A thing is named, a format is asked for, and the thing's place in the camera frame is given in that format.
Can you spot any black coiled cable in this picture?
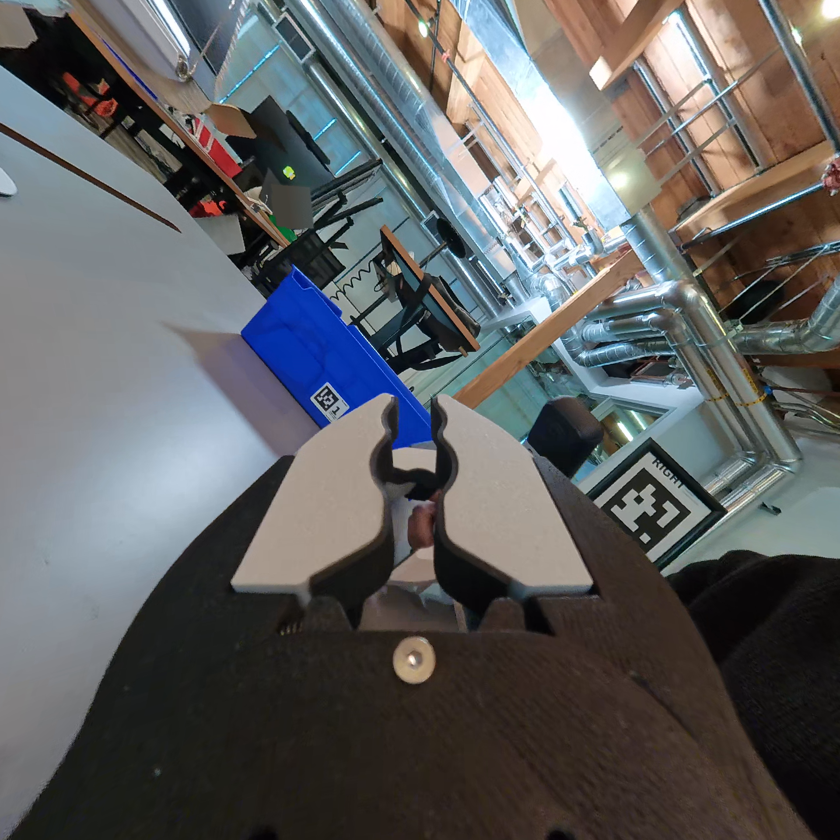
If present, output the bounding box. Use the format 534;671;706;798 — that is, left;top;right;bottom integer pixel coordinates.
330;270;376;306

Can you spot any wooden desk black frame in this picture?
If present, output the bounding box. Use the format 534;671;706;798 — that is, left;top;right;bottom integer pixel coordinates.
351;225;482;368

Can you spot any long wooden workbench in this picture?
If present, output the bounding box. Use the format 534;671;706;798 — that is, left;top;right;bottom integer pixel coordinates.
66;0;293;249

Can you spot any small pale object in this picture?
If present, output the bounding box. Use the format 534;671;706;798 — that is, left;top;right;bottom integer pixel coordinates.
385;482;439;575

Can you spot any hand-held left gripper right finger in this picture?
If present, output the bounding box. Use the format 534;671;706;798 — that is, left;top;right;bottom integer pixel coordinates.
430;394;595;632

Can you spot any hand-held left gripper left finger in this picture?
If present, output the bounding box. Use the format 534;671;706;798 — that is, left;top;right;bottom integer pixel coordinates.
231;394;400;629

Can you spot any long silver ventilation duct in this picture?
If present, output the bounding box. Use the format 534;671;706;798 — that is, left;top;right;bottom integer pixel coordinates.
279;0;529;312

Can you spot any silver bent duct cluster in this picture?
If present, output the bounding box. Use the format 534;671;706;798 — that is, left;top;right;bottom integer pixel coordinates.
525;203;840;476

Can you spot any cardboard flap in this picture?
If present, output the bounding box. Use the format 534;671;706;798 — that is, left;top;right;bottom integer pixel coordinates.
205;101;258;140

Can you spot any person's right forearm dark sleeve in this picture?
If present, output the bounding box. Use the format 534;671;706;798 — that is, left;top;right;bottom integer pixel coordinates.
665;550;840;840

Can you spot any black plastic crate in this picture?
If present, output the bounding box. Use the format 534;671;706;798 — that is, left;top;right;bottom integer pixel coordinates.
258;228;346;300

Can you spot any wooden ceiling beam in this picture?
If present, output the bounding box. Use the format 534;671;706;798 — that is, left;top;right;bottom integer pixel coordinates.
455;248;649;409

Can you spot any black monitor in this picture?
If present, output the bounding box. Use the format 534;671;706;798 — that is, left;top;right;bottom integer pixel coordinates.
246;95;334;193

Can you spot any blue plastic bin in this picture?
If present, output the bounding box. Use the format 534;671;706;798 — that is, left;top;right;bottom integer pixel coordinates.
241;265;434;451

